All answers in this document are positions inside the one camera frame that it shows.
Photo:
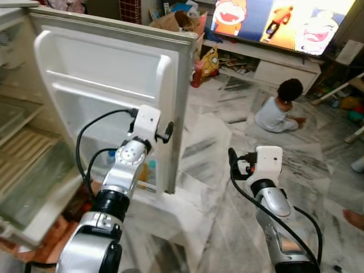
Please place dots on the person's bare foot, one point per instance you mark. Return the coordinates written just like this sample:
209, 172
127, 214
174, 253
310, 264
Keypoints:
354, 219

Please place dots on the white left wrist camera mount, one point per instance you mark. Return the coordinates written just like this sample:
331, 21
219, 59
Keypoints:
145, 122

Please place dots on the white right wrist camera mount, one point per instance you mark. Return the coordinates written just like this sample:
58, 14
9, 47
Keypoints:
269, 162

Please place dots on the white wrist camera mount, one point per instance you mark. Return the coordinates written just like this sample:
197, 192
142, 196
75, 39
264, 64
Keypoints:
145, 122
269, 162

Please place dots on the grey white fridge door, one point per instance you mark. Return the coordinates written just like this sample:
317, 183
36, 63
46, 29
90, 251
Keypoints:
108, 57

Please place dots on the white pole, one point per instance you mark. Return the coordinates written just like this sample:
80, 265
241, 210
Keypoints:
335, 90

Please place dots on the white television stand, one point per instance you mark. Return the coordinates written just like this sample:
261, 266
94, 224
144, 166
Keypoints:
278, 71

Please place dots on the flat screen television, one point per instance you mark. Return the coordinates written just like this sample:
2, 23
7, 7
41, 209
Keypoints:
284, 20

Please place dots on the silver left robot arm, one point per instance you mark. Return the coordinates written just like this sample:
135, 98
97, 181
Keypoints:
122, 170

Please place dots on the white flat board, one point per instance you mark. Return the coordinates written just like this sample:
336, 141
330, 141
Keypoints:
349, 52

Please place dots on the yellow bottle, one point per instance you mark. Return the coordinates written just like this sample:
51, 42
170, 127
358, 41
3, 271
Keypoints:
144, 172

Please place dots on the red bottle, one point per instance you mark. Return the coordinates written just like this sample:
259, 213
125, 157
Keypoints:
197, 74

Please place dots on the brown cardboard box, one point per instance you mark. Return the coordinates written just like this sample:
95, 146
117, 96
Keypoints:
170, 23

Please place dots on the red plastic basket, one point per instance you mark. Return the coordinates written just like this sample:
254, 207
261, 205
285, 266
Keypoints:
129, 10

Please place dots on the colourful toy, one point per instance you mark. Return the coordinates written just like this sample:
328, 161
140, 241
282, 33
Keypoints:
352, 108

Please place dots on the white fridge body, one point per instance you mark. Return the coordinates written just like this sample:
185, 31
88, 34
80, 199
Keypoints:
23, 153

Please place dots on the yellow snack bag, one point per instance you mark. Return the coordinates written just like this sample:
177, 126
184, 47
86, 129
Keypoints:
209, 62

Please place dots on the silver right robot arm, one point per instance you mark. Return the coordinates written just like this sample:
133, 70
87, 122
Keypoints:
276, 210

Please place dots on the small white side table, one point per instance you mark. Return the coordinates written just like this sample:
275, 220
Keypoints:
200, 45

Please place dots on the sitting child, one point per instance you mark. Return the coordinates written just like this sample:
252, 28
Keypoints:
273, 114

